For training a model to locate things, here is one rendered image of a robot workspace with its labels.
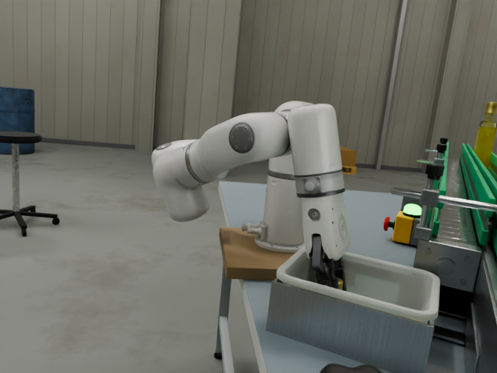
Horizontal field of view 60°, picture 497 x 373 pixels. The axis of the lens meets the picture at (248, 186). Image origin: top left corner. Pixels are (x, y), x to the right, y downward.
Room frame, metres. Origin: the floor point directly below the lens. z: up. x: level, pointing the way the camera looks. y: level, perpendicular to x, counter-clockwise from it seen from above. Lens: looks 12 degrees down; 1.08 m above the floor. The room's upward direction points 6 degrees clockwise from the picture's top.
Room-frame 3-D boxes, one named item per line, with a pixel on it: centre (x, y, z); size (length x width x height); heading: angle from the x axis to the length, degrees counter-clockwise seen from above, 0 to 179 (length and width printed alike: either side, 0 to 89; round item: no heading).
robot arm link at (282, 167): (0.93, -0.09, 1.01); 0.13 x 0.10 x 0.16; 157
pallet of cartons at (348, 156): (7.44, -1.19, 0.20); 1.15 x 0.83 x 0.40; 98
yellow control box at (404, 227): (1.10, -0.43, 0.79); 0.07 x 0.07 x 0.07; 66
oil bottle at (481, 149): (1.72, -0.92, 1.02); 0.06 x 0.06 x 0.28; 66
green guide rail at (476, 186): (1.48, -0.75, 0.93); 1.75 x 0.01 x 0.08; 156
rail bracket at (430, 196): (0.68, -0.32, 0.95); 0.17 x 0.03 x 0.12; 66
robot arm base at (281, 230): (0.91, -0.07, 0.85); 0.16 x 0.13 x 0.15; 92
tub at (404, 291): (0.61, -0.18, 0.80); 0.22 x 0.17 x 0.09; 66
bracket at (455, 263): (0.67, -0.34, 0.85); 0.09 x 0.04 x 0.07; 66
